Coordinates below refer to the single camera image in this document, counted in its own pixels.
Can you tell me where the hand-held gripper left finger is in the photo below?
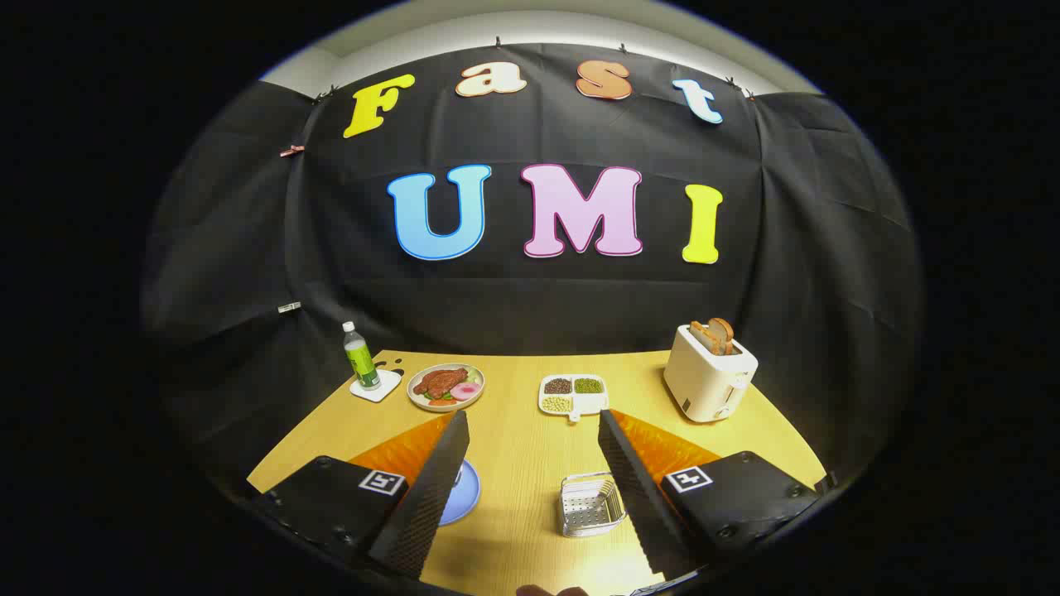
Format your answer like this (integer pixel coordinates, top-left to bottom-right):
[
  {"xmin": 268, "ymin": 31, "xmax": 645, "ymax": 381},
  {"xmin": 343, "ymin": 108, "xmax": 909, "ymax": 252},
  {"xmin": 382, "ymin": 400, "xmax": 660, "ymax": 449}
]
[{"xmin": 248, "ymin": 410, "xmax": 471, "ymax": 580}]

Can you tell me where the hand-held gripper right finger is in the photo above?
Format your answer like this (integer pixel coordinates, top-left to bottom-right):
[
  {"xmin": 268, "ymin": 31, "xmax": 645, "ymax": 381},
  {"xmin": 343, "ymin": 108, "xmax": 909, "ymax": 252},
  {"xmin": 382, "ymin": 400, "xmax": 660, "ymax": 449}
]
[{"xmin": 598, "ymin": 408, "xmax": 829, "ymax": 580}]

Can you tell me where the blue round plate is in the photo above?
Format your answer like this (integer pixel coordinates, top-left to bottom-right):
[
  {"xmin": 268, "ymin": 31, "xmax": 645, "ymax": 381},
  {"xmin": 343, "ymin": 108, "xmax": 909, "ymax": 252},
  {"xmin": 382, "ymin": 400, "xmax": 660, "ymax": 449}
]
[{"xmin": 439, "ymin": 459, "xmax": 482, "ymax": 527}]

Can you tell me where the perforated metal basket tray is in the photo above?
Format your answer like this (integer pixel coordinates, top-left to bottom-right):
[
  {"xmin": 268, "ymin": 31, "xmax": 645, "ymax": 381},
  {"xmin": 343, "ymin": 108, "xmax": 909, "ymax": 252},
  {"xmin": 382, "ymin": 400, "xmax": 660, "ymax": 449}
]
[{"xmin": 560, "ymin": 472, "xmax": 628, "ymax": 539}]

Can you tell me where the beige round food plate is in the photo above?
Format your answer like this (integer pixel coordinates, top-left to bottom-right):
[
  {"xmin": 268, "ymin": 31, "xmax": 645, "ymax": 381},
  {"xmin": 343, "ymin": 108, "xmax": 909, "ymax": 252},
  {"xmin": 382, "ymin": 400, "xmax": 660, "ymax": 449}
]
[{"xmin": 407, "ymin": 363, "xmax": 486, "ymax": 413}]

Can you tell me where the white divided dish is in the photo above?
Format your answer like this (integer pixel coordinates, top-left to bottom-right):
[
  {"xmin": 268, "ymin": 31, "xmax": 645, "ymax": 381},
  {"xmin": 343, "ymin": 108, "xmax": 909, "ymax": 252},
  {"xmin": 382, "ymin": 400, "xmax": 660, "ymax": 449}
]
[{"xmin": 538, "ymin": 373, "xmax": 610, "ymax": 423}]

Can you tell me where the brown meat piece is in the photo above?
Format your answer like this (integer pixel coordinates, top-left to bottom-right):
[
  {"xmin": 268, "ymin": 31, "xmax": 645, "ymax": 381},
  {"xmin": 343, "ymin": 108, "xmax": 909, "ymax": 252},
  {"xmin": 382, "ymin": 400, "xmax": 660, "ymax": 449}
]
[{"xmin": 412, "ymin": 368, "xmax": 470, "ymax": 397}]

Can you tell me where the white square coaster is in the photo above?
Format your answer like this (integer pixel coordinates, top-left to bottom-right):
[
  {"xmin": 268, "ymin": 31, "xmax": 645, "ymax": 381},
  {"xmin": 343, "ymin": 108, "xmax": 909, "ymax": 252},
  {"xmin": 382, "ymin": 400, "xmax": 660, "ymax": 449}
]
[{"xmin": 349, "ymin": 369, "xmax": 403, "ymax": 403}]

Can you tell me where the cream white toaster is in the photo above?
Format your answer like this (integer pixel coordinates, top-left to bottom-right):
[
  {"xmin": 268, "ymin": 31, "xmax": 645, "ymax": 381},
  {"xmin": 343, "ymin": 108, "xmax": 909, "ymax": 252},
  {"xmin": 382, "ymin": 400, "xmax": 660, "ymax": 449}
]
[{"xmin": 663, "ymin": 323, "xmax": 759, "ymax": 424}]

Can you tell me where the green label plastic bottle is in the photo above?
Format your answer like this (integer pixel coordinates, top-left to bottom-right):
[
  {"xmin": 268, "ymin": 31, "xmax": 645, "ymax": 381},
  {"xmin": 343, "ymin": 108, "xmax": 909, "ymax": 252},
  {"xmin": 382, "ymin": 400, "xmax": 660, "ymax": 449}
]
[{"xmin": 342, "ymin": 321, "xmax": 382, "ymax": 391}]

